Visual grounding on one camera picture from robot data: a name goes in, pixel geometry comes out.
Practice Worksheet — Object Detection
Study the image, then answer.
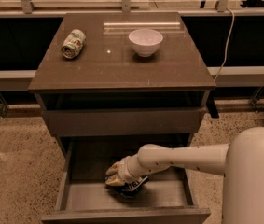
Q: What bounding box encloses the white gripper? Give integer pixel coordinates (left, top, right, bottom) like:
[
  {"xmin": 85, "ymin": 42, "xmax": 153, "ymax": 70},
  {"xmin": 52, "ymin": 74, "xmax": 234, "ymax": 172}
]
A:
[{"xmin": 105, "ymin": 156, "xmax": 137, "ymax": 187}]

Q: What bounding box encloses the blue chip bag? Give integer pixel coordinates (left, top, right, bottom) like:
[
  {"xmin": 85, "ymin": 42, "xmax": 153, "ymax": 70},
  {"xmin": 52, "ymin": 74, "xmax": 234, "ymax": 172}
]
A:
[{"xmin": 108, "ymin": 176, "xmax": 149, "ymax": 198}]

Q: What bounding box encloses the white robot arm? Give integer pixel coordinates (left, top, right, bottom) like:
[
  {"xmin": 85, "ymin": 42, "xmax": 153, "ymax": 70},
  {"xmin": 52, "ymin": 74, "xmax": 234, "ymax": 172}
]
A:
[{"xmin": 105, "ymin": 127, "xmax": 264, "ymax": 224}]

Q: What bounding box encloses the open middle drawer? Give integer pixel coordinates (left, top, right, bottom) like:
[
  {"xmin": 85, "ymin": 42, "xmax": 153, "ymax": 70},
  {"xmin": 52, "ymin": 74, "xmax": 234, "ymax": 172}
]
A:
[{"xmin": 42, "ymin": 134, "xmax": 210, "ymax": 224}]

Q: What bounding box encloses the grey drawer cabinet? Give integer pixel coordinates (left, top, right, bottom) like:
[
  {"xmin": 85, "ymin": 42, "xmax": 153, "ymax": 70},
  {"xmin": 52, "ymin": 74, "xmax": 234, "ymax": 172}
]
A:
[{"xmin": 27, "ymin": 11, "xmax": 220, "ymax": 158}]

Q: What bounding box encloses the grey top drawer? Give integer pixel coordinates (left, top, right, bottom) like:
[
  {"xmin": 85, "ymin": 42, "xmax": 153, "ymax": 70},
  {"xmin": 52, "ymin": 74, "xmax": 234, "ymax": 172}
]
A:
[{"xmin": 43, "ymin": 108, "xmax": 206, "ymax": 137}]

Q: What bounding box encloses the white ceramic bowl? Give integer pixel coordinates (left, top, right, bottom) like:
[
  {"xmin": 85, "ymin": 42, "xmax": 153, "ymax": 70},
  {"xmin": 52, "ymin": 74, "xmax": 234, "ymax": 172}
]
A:
[{"xmin": 129, "ymin": 29, "xmax": 163, "ymax": 57}]

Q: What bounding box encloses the green white soda can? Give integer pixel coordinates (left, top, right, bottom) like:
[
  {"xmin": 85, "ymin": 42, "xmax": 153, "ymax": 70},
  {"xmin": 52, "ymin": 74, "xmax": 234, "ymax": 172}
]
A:
[{"xmin": 61, "ymin": 29, "xmax": 86, "ymax": 59}]

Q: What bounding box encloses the white cable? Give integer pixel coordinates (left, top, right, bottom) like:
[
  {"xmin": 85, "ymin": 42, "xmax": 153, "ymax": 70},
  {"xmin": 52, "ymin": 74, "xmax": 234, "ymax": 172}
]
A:
[{"xmin": 213, "ymin": 7, "xmax": 236, "ymax": 82}]

